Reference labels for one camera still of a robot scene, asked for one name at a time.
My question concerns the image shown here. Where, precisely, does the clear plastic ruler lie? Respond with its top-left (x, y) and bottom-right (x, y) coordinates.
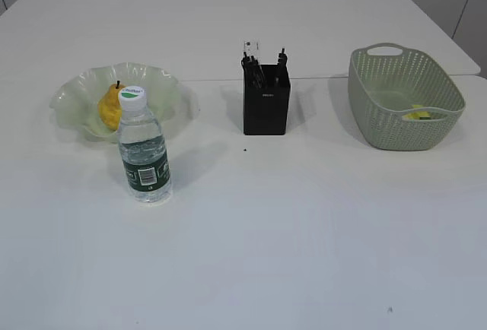
top-left (243, 40), bottom-right (260, 60)

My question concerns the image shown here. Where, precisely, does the black square pen holder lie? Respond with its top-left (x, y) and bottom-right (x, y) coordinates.
top-left (243, 65), bottom-right (291, 135)

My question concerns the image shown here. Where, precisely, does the green woven plastic basket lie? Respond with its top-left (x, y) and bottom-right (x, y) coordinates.
top-left (348, 43), bottom-right (466, 151)

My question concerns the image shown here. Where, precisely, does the yellow pear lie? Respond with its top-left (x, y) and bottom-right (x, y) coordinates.
top-left (97, 81), bottom-right (126, 131)

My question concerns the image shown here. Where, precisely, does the black pen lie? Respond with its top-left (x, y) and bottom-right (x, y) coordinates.
top-left (274, 48), bottom-right (288, 87)
top-left (242, 52), bottom-right (266, 89)
top-left (241, 54), bottom-right (260, 89)

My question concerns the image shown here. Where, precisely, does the pale green wavy glass plate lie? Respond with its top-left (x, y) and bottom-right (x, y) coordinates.
top-left (49, 62), bottom-right (182, 143)

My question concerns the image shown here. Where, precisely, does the yellow waste paper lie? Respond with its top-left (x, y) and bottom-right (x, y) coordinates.
top-left (402, 104), bottom-right (432, 121)

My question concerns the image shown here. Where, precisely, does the clear water bottle green label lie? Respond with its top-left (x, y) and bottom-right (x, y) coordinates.
top-left (117, 86), bottom-right (171, 204)

